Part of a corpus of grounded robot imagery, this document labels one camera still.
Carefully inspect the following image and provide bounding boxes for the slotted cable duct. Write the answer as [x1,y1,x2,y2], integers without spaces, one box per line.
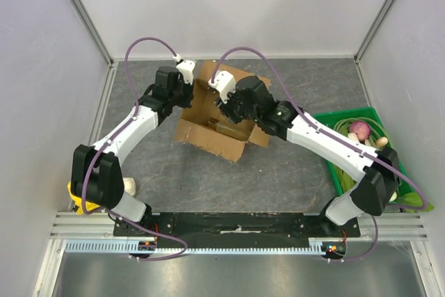
[65,239,327,255]

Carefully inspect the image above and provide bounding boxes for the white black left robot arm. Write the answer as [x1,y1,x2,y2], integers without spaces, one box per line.
[69,60,195,236]

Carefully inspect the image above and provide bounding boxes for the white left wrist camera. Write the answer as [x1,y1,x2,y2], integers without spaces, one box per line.
[172,54,196,85]

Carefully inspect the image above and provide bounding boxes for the aluminium frame rail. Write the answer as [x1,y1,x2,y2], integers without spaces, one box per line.
[50,212,428,241]

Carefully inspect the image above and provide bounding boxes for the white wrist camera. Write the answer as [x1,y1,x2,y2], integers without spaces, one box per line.
[208,71,236,104]
[172,54,196,85]

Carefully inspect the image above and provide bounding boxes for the purple onion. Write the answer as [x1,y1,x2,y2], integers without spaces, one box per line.
[349,120,371,142]

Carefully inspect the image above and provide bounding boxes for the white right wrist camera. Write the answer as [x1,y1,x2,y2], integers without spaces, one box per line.
[208,71,236,104]

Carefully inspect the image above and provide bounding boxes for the yellow napa cabbage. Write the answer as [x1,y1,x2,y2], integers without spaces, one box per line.
[67,182,102,215]

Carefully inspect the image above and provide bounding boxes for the green plastic vegetable tray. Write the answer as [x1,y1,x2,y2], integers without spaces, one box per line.
[314,107,416,197]

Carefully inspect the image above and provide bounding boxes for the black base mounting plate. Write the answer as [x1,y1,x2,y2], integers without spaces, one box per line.
[113,211,361,237]

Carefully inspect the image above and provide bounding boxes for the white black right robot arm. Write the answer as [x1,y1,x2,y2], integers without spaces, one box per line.
[209,71,400,237]

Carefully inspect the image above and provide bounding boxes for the gold capped amber bottle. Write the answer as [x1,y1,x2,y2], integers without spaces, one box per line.
[207,119,250,142]

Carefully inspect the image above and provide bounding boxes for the brown cardboard express box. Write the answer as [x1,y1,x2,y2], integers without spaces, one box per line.
[175,61,270,162]

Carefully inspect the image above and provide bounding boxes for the brown mushroom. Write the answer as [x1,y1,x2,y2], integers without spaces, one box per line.
[374,136,389,149]

